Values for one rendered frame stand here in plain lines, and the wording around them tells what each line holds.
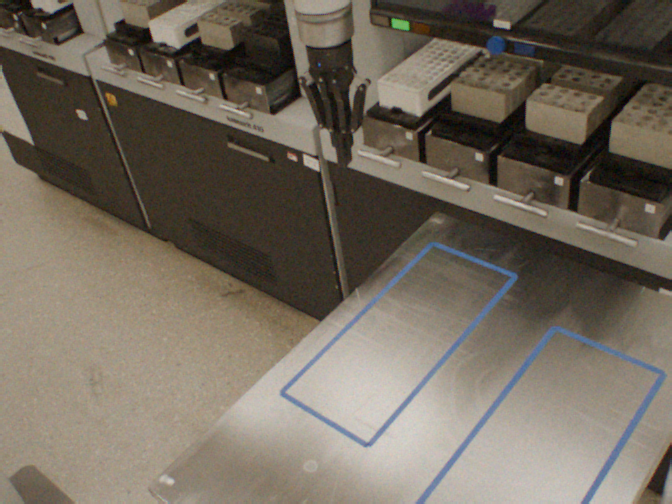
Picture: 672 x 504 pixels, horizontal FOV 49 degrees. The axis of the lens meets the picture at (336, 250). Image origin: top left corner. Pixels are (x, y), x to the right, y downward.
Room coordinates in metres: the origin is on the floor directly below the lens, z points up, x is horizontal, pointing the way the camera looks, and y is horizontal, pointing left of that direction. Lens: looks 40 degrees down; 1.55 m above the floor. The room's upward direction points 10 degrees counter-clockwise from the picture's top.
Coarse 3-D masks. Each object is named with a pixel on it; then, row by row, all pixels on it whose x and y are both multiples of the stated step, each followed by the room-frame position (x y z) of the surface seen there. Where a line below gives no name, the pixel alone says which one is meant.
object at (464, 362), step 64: (448, 256) 0.82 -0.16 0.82; (512, 256) 0.79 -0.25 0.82; (384, 320) 0.71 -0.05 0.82; (448, 320) 0.69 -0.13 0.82; (512, 320) 0.67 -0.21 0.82; (576, 320) 0.65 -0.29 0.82; (640, 320) 0.63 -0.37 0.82; (256, 384) 0.64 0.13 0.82; (320, 384) 0.62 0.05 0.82; (384, 384) 0.60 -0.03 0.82; (448, 384) 0.58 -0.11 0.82; (512, 384) 0.57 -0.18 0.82; (576, 384) 0.55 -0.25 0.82; (640, 384) 0.53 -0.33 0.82; (192, 448) 0.56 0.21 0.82; (256, 448) 0.54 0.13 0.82; (320, 448) 0.52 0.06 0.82; (384, 448) 0.51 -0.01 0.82; (448, 448) 0.49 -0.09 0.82; (512, 448) 0.48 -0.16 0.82; (576, 448) 0.47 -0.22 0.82; (640, 448) 0.45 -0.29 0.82
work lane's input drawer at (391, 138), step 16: (448, 96) 1.29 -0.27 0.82; (368, 112) 1.28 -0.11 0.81; (384, 112) 1.26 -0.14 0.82; (400, 112) 1.25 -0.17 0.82; (432, 112) 1.25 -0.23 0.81; (368, 128) 1.28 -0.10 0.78; (384, 128) 1.25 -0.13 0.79; (400, 128) 1.22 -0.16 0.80; (416, 128) 1.21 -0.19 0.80; (368, 144) 1.28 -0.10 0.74; (384, 144) 1.25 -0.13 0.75; (400, 144) 1.22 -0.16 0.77; (416, 144) 1.19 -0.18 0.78; (384, 160) 1.20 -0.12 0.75; (416, 160) 1.20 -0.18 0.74
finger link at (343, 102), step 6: (336, 78) 1.11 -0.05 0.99; (336, 84) 1.10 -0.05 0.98; (336, 90) 1.11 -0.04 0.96; (348, 90) 1.13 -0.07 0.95; (336, 96) 1.11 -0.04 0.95; (342, 96) 1.11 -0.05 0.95; (348, 96) 1.13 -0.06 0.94; (342, 102) 1.11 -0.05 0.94; (348, 102) 1.12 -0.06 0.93; (342, 108) 1.11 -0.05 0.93; (348, 108) 1.12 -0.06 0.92; (342, 114) 1.11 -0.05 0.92; (348, 114) 1.12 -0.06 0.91; (342, 120) 1.11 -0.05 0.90; (348, 120) 1.12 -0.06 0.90; (342, 126) 1.11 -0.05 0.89; (342, 132) 1.11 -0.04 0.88
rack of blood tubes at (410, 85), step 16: (432, 48) 1.40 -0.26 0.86; (448, 48) 1.39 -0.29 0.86; (464, 48) 1.38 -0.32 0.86; (480, 48) 1.38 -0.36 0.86; (400, 64) 1.36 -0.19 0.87; (416, 64) 1.35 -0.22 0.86; (432, 64) 1.33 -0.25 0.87; (448, 64) 1.32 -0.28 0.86; (464, 64) 1.38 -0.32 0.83; (384, 80) 1.31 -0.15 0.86; (400, 80) 1.29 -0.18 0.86; (416, 80) 1.29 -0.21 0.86; (432, 80) 1.27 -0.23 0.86; (448, 80) 1.36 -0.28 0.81; (384, 96) 1.29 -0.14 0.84; (400, 96) 1.26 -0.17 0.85; (416, 96) 1.23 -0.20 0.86; (432, 96) 1.31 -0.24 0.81; (416, 112) 1.24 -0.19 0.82
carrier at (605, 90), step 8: (552, 80) 1.17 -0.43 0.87; (560, 80) 1.16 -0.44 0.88; (568, 80) 1.15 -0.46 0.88; (576, 80) 1.16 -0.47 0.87; (584, 80) 1.14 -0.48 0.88; (592, 80) 1.14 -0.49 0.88; (568, 88) 1.15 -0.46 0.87; (576, 88) 1.14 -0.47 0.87; (584, 88) 1.13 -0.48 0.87; (592, 88) 1.12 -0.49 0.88; (600, 88) 1.11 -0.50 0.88; (608, 88) 1.10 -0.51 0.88; (608, 96) 1.10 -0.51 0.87; (608, 104) 1.10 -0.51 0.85; (608, 112) 1.10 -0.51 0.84
